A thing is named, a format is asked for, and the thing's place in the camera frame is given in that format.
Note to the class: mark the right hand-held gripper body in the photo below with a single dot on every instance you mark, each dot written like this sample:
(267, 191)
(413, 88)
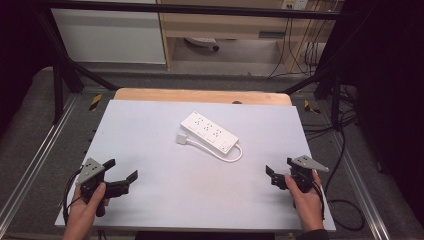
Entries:
(305, 170)

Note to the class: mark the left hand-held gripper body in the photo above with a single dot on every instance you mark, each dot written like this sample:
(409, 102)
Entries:
(89, 171)

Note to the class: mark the white power plug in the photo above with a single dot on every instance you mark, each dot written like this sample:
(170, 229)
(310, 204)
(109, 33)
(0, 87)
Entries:
(182, 138)

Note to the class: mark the white power strip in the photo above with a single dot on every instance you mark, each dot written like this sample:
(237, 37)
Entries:
(209, 132)

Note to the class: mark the person's right hand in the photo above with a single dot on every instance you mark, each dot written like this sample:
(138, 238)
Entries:
(306, 203)

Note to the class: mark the person's left hand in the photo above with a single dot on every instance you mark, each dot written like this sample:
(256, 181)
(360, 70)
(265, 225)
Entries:
(87, 208)

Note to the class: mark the yellow black tape strip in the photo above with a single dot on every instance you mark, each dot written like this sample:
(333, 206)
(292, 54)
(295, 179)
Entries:
(95, 102)
(310, 107)

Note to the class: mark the wooden table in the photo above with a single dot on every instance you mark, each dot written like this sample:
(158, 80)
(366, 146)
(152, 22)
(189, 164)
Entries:
(200, 95)

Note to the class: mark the black curtain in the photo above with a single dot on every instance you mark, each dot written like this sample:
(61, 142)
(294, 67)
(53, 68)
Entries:
(20, 50)
(390, 100)

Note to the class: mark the white cabinet panel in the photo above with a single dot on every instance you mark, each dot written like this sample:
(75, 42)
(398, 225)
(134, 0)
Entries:
(110, 36)

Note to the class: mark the white device with black cap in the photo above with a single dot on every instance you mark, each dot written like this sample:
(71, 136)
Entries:
(202, 42)

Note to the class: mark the light wooden desk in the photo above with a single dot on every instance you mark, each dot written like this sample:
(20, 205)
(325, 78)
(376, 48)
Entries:
(226, 26)

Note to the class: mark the aluminium rail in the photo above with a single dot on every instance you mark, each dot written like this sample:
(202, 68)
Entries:
(33, 156)
(363, 186)

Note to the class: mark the white wall outlet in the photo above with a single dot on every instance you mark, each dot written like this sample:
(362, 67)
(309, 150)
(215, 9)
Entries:
(294, 4)

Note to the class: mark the black metal frame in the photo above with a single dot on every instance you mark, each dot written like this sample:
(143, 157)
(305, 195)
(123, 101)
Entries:
(186, 9)

